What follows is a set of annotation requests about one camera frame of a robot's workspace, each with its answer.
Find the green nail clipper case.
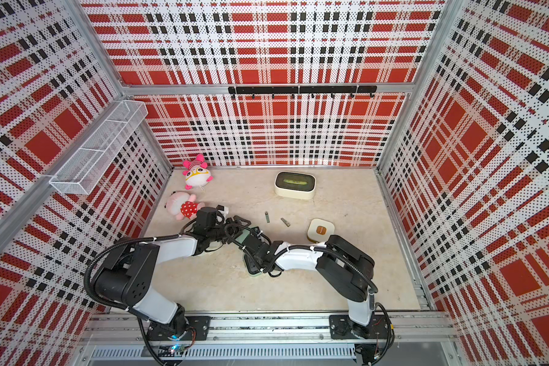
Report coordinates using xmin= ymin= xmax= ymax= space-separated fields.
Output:
xmin=233 ymin=227 xmax=267 ymax=275

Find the cream case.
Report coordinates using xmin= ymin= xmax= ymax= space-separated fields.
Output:
xmin=307 ymin=218 xmax=336 ymax=243

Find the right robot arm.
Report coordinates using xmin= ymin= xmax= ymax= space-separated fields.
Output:
xmin=226 ymin=224 xmax=378 ymax=326

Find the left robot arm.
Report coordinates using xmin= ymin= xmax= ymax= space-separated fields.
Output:
xmin=84 ymin=205 xmax=229 ymax=328

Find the pink doll red dress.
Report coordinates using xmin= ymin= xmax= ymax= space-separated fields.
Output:
xmin=165 ymin=192 xmax=205 ymax=221

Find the pink owl plush toy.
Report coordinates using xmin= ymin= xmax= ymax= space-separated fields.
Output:
xmin=182 ymin=154 xmax=214 ymax=191

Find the cream tissue box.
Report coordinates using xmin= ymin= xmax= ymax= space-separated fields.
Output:
xmin=274 ymin=172 xmax=317 ymax=201

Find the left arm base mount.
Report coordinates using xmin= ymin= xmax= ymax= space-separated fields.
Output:
xmin=146 ymin=316 xmax=211 ymax=342

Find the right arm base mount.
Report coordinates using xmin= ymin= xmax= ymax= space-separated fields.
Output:
xmin=329 ymin=314 xmax=391 ymax=340

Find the white wire mesh basket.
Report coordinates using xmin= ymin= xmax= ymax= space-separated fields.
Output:
xmin=49 ymin=99 xmax=147 ymax=195

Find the aluminium front rail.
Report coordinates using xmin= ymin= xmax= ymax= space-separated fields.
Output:
xmin=77 ymin=312 xmax=458 ymax=362

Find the black wall hook rail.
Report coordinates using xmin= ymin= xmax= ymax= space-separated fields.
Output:
xmin=228 ymin=85 xmax=378 ymax=98

